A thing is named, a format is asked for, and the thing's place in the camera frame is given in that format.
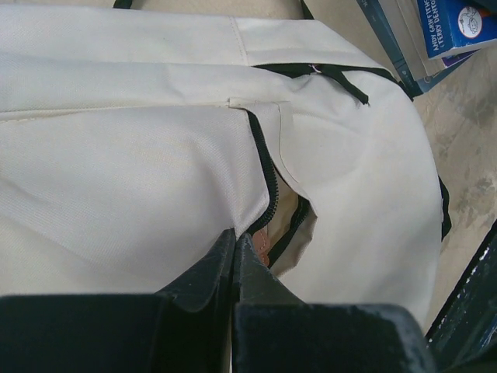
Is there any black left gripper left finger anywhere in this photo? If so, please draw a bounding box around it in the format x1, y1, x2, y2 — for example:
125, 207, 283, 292
1, 230, 235, 372

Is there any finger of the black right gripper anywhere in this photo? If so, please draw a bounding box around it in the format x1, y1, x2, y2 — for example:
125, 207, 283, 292
426, 225, 496, 372

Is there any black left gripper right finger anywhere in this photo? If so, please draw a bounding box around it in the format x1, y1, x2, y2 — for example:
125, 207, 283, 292
231, 234, 436, 372

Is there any brown leather wallet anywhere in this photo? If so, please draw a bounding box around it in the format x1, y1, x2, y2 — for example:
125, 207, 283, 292
252, 228, 271, 267

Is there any beige canvas backpack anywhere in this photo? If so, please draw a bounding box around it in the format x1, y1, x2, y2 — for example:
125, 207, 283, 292
1, 4, 443, 328

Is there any dark blue bottom book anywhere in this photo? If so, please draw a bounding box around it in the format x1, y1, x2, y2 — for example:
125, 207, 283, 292
357, 0, 474, 97

